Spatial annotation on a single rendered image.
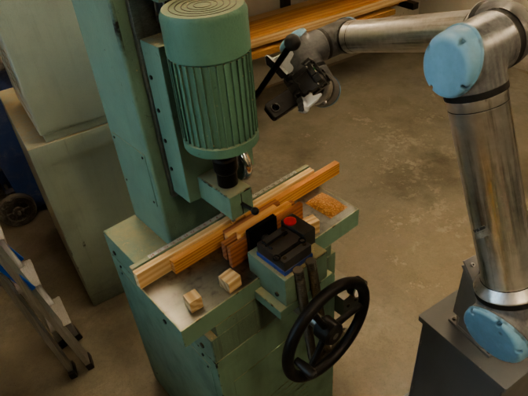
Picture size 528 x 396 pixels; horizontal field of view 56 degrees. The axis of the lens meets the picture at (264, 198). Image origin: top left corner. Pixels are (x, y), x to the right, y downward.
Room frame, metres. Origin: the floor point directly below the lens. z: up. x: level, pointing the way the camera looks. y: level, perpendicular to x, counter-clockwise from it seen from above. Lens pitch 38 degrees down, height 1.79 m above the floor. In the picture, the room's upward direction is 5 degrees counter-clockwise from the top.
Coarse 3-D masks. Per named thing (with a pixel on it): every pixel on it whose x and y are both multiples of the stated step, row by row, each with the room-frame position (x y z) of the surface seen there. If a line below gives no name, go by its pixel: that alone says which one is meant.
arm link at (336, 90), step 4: (324, 64) 1.29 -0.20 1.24; (324, 68) 1.28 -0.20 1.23; (328, 72) 1.27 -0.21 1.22; (332, 76) 1.27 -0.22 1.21; (332, 80) 1.23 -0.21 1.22; (336, 80) 1.29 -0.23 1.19; (332, 84) 1.21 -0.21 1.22; (336, 84) 1.25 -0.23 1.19; (336, 88) 1.24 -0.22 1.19; (340, 88) 1.29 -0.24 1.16; (332, 92) 1.20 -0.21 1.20; (336, 92) 1.24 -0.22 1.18; (340, 92) 1.28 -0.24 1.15; (332, 96) 1.21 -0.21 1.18; (336, 96) 1.25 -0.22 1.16; (328, 100) 1.20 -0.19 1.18; (332, 100) 1.23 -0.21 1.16; (336, 100) 1.27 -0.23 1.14; (320, 104) 1.19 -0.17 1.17; (324, 104) 1.22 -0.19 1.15; (328, 104) 1.24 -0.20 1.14
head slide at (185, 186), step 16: (160, 32) 1.13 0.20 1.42; (144, 48) 1.08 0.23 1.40; (160, 48) 1.04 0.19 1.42; (160, 64) 1.04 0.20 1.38; (160, 80) 1.05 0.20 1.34; (160, 96) 1.06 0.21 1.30; (160, 112) 1.08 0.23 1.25; (176, 112) 1.04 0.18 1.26; (160, 128) 1.09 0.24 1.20; (176, 128) 1.04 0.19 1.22; (176, 144) 1.04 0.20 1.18; (176, 160) 1.05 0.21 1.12; (192, 160) 1.05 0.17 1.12; (208, 160) 1.08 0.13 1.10; (176, 176) 1.07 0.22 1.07; (192, 176) 1.05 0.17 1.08; (192, 192) 1.04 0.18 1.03
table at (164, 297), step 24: (312, 192) 1.16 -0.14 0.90; (336, 216) 1.05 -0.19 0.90; (192, 264) 0.91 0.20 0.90; (216, 264) 0.90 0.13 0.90; (240, 264) 0.90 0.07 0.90; (144, 288) 0.84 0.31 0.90; (168, 288) 0.84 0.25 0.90; (192, 288) 0.83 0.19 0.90; (216, 288) 0.82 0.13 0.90; (240, 288) 0.82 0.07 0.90; (264, 288) 0.84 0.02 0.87; (168, 312) 0.76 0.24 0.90; (216, 312) 0.76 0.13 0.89; (288, 312) 0.77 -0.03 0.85; (192, 336) 0.72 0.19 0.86
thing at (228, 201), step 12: (204, 180) 1.04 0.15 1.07; (216, 180) 1.03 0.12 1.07; (240, 180) 1.02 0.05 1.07; (204, 192) 1.04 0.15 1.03; (216, 192) 0.99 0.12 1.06; (228, 192) 0.97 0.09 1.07; (240, 192) 0.97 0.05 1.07; (216, 204) 1.00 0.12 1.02; (228, 204) 0.96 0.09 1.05; (252, 204) 0.99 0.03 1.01; (228, 216) 0.96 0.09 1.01
